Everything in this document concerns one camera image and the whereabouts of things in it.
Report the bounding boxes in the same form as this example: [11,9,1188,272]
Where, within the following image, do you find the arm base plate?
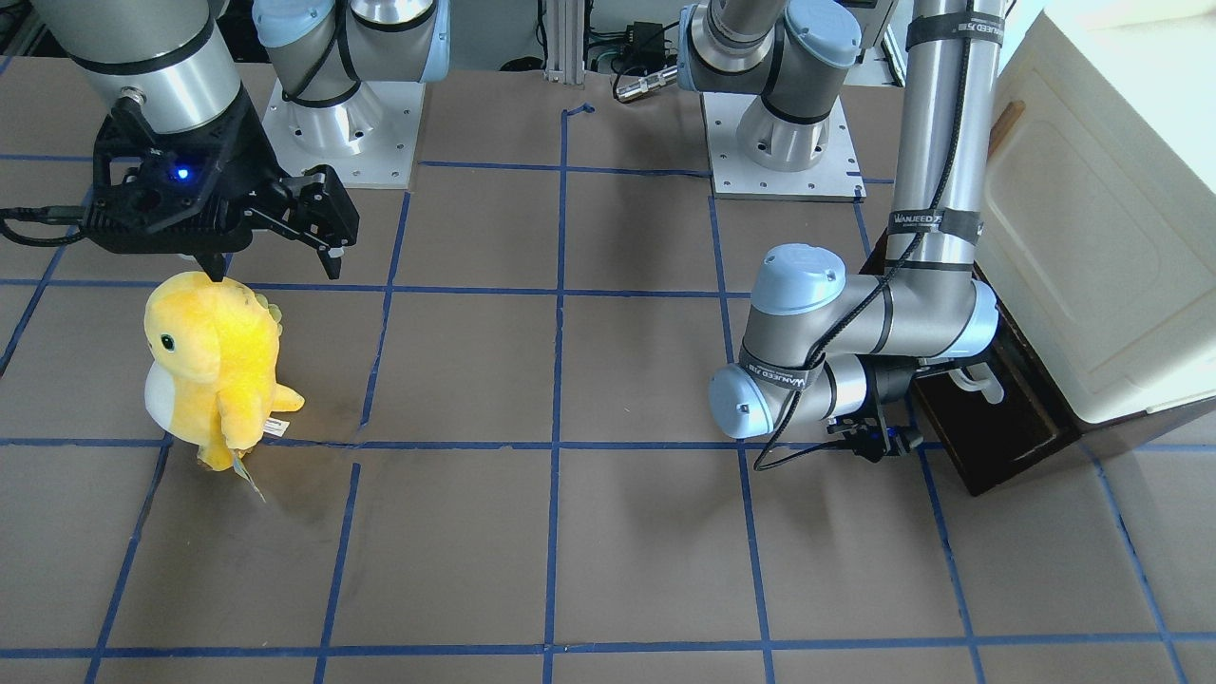
[702,92,865,202]
[261,82,427,189]

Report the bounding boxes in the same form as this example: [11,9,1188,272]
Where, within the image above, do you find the white drawer handle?
[948,363,1006,407]

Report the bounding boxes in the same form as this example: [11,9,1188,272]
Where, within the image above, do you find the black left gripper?
[826,357,923,462]

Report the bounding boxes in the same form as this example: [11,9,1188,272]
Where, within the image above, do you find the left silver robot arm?
[679,1,1006,471]

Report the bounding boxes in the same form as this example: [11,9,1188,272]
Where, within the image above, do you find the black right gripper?
[80,90,360,284]

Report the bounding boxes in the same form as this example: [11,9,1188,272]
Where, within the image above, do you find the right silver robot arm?
[28,1,450,281]

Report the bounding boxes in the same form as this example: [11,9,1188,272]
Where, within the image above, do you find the cream plastic cooler box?
[978,1,1215,424]

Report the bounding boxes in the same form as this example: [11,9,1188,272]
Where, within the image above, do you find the yellow plush toy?
[143,270,305,476]

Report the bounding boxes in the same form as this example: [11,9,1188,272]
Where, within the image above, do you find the dark wooden drawer cabinet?
[974,100,1216,462]

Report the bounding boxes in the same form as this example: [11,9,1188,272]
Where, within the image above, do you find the dark wooden drawer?
[912,304,1083,495]

